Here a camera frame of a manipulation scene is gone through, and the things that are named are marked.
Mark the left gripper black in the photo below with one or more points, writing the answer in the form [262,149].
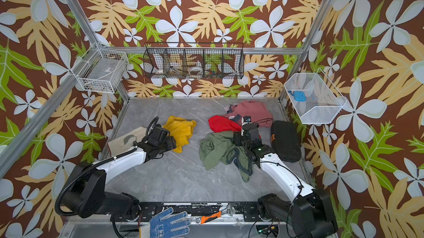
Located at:
[171,141]

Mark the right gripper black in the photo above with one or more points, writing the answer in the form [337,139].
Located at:
[247,130]

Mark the yellow cloth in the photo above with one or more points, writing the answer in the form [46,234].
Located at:
[182,131]

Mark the red cloth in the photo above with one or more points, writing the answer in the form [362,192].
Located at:
[221,124]

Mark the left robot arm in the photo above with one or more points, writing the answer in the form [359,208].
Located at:
[84,192]

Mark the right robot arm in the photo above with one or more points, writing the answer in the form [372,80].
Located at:
[308,212]

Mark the pink maroon cloth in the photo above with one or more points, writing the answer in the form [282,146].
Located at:
[256,110]

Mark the olive green cloth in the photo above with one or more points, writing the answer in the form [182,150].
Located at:
[220,148]

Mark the beige folded cloth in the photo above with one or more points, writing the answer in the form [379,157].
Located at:
[125,142]

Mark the black zip case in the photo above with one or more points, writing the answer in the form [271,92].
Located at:
[284,141]

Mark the blue object in basket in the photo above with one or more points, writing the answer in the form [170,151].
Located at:
[298,96]

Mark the white mesh basket right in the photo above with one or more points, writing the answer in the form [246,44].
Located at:
[324,100]

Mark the white bowl in basket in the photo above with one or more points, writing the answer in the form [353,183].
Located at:
[195,70]

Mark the blue knit work glove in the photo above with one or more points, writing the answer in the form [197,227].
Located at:
[166,224]

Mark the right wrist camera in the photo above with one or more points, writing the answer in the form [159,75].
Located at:
[246,121]

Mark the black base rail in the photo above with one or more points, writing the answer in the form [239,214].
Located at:
[240,211]

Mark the black wire basket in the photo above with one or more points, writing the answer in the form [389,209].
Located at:
[173,60]

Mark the white wire basket left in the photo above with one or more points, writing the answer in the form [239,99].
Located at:
[101,70]

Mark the orange handled tool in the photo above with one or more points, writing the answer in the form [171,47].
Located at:
[206,219]

